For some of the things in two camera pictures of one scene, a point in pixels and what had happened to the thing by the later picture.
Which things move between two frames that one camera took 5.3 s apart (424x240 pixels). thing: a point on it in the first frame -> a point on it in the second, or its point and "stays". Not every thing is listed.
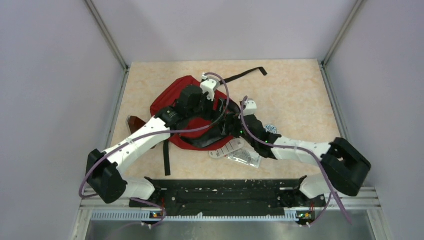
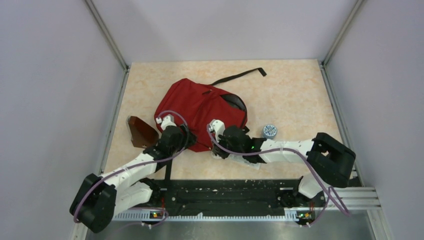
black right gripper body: (253, 143) -> (223, 140)
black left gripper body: (204, 108) -> (176, 147)
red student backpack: (195, 121) stays
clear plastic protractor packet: (246, 157) stays
